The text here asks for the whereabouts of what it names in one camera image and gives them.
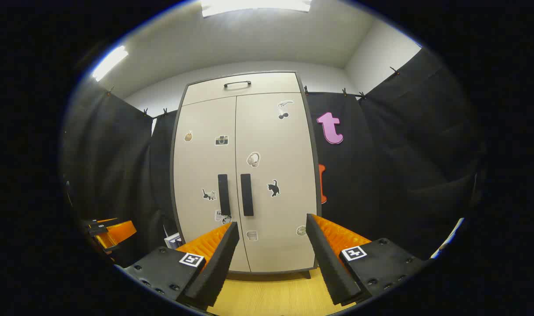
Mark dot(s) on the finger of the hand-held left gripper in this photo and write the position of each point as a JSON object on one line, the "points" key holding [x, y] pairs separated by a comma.
{"points": [[117, 233], [95, 227]]}

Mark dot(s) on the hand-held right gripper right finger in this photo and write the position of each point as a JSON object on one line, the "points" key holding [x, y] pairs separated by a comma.
{"points": [[330, 263]]}

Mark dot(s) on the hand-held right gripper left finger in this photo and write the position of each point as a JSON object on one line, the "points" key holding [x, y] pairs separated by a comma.
{"points": [[218, 267]]}

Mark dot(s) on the beige cabinet door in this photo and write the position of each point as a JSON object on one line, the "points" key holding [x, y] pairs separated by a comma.
{"points": [[201, 162], [284, 145]]}

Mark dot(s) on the beige double-door shoe cabinet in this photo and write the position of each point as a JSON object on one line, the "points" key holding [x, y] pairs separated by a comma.
{"points": [[245, 83]]}

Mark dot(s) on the beige cabinet drawer front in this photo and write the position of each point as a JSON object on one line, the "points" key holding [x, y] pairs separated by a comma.
{"points": [[271, 85]]}

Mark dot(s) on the small white box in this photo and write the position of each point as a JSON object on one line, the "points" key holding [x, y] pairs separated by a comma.
{"points": [[173, 240]]}

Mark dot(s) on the black backdrop cloth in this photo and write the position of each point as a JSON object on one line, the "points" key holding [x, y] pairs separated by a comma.
{"points": [[403, 153]]}

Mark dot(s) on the narrow ceiling light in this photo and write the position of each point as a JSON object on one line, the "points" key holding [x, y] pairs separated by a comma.
{"points": [[110, 62]]}

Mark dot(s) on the large ceiling light panel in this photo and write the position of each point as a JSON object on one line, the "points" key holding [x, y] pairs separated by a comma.
{"points": [[256, 5]]}

